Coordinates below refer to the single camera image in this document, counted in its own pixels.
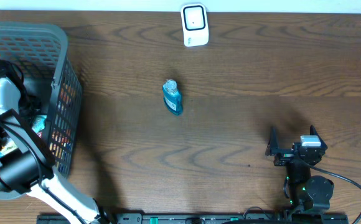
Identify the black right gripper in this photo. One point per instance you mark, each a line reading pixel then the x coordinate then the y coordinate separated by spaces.
pixel 284 155

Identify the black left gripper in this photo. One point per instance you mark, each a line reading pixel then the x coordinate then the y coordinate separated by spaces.
pixel 36 103

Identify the light blue wet wipes pack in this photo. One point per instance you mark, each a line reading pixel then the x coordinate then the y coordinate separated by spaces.
pixel 38 123

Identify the blue mouthwash bottle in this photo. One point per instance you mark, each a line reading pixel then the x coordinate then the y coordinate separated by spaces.
pixel 172 97

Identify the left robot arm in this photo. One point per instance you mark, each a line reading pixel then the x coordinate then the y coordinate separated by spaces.
pixel 31 155

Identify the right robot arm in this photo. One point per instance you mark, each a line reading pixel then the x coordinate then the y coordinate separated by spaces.
pixel 308 194

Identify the white barcode scanner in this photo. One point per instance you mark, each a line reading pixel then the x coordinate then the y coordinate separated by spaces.
pixel 194 25

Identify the grey plastic shopping basket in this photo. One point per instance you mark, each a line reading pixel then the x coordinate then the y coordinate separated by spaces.
pixel 40 50

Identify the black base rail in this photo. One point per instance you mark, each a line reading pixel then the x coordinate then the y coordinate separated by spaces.
pixel 137 218

